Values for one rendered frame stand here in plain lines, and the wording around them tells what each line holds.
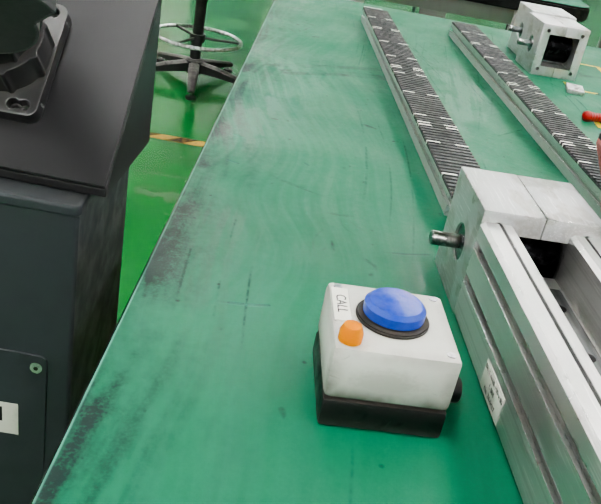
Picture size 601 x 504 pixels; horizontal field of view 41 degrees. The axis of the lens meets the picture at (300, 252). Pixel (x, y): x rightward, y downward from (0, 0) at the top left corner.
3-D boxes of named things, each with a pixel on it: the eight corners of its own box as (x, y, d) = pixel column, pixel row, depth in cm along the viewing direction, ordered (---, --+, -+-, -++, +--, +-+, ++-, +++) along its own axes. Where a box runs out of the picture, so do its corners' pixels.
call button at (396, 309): (356, 306, 53) (363, 280, 52) (415, 314, 54) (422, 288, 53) (362, 340, 50) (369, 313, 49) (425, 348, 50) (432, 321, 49)
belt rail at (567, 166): (448, 35, 170) (452, 21, 169) (466, 38, 171) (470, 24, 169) (616, 241, 85) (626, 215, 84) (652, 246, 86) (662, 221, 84)
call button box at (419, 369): (311, 351, 57) (328, 275, 54) (443, 368, 58) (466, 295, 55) (316, 425, 50) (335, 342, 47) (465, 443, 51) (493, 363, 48)
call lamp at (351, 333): (336, 330, 49) (340, 314, 49) (360, 334, 49) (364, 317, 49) (338, 344, 48) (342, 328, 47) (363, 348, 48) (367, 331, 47)
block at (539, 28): (503, 58, 159) (517, 9, 155) (557, 67, 161) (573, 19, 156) (516, 71, 151) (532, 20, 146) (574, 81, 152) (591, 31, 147)
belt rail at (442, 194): (360, 20, 168) (363, 5, 167) (379, 23, 169) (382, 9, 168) (443, 215, 84) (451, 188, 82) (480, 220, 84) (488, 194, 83)
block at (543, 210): (408, 257, 73) (434, 161, 69) (538, 276, 75) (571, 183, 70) (424, 310, 65) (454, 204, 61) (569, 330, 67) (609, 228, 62)
